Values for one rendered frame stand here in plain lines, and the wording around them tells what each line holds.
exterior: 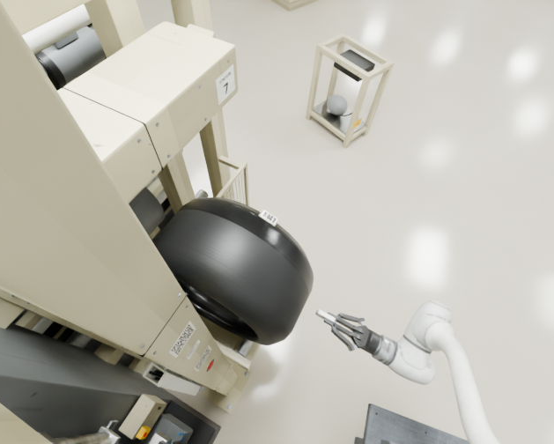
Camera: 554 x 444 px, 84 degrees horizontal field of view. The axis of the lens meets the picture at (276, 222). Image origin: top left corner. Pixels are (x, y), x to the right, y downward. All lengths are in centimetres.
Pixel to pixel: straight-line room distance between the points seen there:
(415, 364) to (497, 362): 161
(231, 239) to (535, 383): 245
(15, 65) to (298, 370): 217
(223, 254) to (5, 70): 70
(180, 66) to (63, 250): 65
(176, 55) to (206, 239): 50
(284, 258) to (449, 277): 207
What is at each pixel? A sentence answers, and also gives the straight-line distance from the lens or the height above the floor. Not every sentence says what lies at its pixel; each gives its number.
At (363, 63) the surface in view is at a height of 75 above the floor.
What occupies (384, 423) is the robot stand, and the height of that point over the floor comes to 65.
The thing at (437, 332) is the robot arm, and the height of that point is 125.
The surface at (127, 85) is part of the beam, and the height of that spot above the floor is 178.
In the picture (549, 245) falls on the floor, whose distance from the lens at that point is 356.
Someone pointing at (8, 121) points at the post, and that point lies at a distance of 27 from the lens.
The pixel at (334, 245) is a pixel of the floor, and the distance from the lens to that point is 261.
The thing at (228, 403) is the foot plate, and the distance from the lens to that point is 225.
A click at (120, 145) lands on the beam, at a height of 178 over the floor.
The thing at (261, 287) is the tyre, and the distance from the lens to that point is 88.
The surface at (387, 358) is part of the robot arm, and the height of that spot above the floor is 113.
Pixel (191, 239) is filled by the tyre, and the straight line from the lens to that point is 92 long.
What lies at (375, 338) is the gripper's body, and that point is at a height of 114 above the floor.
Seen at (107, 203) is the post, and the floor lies 199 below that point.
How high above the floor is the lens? 225
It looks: 58 degrees down
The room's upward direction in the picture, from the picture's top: 5 degrees clockwise
